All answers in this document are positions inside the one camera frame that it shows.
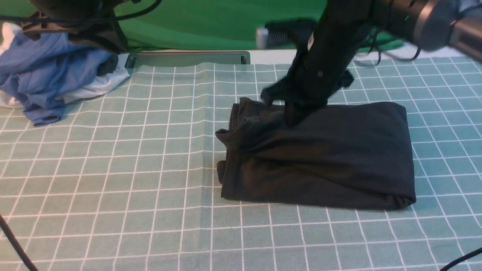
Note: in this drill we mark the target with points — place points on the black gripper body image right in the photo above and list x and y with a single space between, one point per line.
319 68

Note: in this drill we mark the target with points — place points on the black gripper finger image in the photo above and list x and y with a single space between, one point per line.
295 113

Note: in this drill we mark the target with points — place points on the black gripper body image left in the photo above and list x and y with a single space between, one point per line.
107 36

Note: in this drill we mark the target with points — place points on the dark gray long-sleeved shirt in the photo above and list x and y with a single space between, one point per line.
355 157

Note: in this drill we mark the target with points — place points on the green backdrop cloth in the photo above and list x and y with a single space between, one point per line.
211 24

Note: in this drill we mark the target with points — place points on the white crumpled garment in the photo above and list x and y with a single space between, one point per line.
101 84

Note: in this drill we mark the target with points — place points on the blue crumpled garment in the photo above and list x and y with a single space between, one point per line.
38 73

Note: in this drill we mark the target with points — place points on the green checkered table cloth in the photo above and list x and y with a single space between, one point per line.
127 182

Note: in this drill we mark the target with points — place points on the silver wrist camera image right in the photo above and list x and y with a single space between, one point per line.
275 34

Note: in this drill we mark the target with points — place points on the black cable image right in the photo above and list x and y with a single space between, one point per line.
463 259

